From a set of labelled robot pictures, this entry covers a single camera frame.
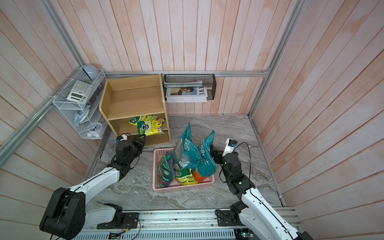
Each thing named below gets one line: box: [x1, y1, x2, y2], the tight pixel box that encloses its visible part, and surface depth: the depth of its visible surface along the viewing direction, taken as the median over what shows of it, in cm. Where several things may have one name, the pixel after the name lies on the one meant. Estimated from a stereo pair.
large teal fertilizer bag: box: [172, 122, 203, 169], surface depth 77 cm
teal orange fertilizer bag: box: [192, 130, 217, 183], surface depth 74 cm
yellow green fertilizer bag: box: [173, 163, 198, 186], surface depth 79 cm
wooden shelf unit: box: [99, 74, 172, 147], surface depth 89 cm
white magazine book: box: [165, 87, 208, 103], surface depth 95 cm
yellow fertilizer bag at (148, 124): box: [128, 115, 165, 136], surface depth 90 cm
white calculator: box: [67, 80, 93, 104], surface depth 77 cm
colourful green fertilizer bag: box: [157, 151, 174, 188], surface depth 78 cm
